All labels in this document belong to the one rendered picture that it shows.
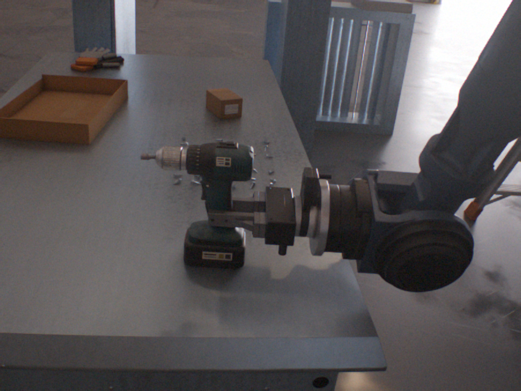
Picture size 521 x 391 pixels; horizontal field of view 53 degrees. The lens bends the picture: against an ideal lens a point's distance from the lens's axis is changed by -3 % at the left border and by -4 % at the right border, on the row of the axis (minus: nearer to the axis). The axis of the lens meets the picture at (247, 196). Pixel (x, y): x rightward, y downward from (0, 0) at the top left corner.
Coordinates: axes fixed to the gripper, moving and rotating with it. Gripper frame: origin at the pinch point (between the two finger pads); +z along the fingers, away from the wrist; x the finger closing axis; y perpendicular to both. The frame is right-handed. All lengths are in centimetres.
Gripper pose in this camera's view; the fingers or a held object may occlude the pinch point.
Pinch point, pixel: (220, 210)
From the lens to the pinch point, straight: 98.4
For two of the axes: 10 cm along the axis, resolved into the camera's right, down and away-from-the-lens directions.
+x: 0.1, -4.8, 8.8
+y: -0.7, 8.8, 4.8
